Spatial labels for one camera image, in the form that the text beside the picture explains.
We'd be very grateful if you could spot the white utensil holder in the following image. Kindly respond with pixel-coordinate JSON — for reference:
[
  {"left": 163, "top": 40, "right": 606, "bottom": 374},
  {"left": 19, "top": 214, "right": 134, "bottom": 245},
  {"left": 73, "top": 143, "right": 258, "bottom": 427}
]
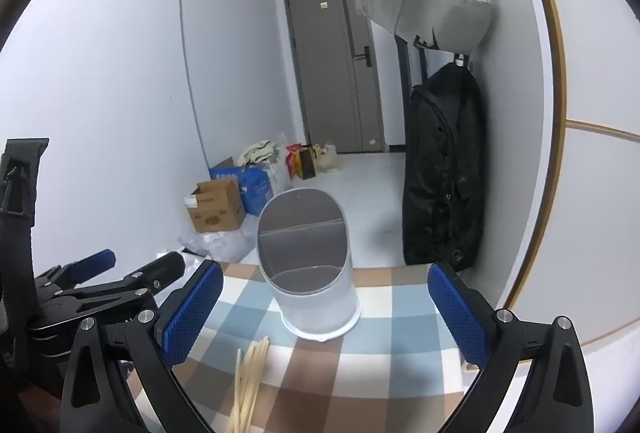
[{"left": 256, "top": 187, "right": 362, "bottom": 343}]

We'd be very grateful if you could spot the white panel with wood trim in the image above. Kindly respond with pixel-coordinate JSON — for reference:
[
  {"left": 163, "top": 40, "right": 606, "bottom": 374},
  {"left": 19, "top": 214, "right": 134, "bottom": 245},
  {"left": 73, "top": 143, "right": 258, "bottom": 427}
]
[{"left": 500, "top": 0, "right": 640, "bottom": 359}]

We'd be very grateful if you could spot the beige plastic bag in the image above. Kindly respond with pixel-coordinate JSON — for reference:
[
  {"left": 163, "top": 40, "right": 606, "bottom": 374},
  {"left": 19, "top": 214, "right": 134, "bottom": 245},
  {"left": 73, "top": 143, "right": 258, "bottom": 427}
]
[{"left": 314, "top": 142, "right": 345, "bottom": 172}]

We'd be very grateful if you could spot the beige cloth bag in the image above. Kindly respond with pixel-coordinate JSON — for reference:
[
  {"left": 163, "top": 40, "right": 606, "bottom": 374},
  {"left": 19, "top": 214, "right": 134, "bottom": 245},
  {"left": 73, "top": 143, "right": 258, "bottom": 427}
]
[{"left": 237, "top": 140, "right": 279, "bottom": 166}]

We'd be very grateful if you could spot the white plastic bag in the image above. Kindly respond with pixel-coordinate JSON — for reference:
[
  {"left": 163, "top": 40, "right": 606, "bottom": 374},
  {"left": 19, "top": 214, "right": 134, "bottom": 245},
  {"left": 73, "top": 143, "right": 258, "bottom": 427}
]
[{"left": 260, "top": 133, "right": 294, "bottom": 194}]

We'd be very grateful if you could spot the plaid tablecloth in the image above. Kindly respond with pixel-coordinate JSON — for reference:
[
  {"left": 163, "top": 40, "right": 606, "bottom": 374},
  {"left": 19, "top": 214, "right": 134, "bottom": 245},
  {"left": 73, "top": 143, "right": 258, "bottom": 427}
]
[{"left": 120, "top": 260, "right": 481, "bottom": 433}]

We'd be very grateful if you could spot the pile of wooden chopsticks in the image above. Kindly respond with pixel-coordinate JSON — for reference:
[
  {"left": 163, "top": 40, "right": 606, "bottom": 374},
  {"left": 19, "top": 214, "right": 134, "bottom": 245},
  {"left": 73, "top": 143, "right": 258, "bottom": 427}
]
[{"left": 227, "top": 335, "right": 272, "bottom": 433}]

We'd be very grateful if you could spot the black backpack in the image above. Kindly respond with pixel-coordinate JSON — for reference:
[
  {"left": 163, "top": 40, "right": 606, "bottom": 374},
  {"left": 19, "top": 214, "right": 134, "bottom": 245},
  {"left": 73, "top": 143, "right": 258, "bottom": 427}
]
[{"left": 402, "top": 63, "right": 487, "bottom": 273}]

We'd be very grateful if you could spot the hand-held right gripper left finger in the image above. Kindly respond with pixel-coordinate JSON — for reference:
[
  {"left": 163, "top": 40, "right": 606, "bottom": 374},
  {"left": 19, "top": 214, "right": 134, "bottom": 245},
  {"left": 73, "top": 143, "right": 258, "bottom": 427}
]
[{"left": 60, "top": 259, "right": 224, "bottom": 433}]

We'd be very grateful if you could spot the brown cardboard box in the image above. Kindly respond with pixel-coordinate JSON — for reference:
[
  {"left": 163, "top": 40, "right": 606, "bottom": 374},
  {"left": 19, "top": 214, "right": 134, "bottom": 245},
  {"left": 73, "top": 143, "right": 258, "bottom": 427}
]
[{"left": 182, "top": 177, "right": 247, "bottom": 234}]

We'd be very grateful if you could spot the blue cardboard box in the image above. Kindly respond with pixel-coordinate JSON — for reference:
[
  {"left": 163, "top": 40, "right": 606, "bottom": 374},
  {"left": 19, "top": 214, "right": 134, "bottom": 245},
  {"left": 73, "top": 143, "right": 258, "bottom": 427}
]
[{"left": 209, "top": 164, "right": 274, "bottom": 218}]

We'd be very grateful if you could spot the grey plastic parcel bag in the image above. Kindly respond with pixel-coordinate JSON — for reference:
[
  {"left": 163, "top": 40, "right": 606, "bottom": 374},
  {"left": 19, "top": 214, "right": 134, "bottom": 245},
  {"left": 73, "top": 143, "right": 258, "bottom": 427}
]
[{"left": 177, "top": 217, "right": 259, "bottom": 264}]

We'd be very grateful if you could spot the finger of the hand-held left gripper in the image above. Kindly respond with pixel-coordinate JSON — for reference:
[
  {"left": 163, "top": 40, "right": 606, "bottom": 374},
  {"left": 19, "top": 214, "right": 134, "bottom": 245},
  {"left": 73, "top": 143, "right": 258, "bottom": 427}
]
[
  {"left": 34, "top": 249, "right": 117, "bottom": 297},
  {"left": 30, "top": 251, "right": 187, "bottom": 350}
]

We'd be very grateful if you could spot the black and yellow paper bag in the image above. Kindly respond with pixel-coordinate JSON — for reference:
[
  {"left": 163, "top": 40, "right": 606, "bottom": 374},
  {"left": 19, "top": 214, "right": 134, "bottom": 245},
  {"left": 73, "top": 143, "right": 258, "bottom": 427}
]
[{"left": 295, "top": 145, "right": 317, "bottom": 180}]

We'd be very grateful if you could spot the grey door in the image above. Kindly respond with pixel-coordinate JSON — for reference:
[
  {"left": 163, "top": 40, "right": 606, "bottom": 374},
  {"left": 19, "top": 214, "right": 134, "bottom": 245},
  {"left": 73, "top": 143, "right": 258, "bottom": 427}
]
[{"left": 281, "top": 0, "right": 401, "bottom": 155}]

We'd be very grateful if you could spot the red bag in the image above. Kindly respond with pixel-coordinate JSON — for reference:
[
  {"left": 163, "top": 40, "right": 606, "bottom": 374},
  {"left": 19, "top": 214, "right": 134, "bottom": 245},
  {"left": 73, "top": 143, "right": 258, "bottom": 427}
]
[{"left": 285, "top": 143, "right": 303, "bottom": 178}]

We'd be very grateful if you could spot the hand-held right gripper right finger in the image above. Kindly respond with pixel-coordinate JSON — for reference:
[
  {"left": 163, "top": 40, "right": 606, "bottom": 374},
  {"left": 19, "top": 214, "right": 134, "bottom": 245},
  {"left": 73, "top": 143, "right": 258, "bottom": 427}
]
[{"left": 427, "top": 260, "right": 596, "bottom": 433}]

